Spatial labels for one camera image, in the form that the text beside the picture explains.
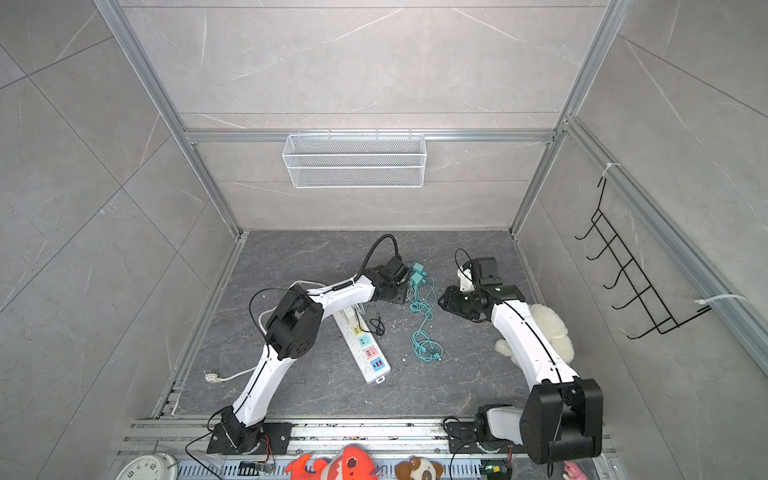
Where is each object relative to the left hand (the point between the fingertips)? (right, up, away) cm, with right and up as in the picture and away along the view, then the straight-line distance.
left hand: (400, 287), depth 101 cm
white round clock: (-55, -37, -35) cm, 75 cm away
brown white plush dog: (+3, -38, -33) cm, 51 cm away
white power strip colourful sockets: (-11, -16, -15) cm, 24 cm away
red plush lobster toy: (-12, -34, -37) cm, 52 cm away
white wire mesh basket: (-16, +44, 0) cm, 46 cm away
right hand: (+12, -2, -17) cm, 21 cm away
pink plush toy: (+39, -38, -34) cm, 64 cm away
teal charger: (+6, +3, +1) cm, 6 cm away
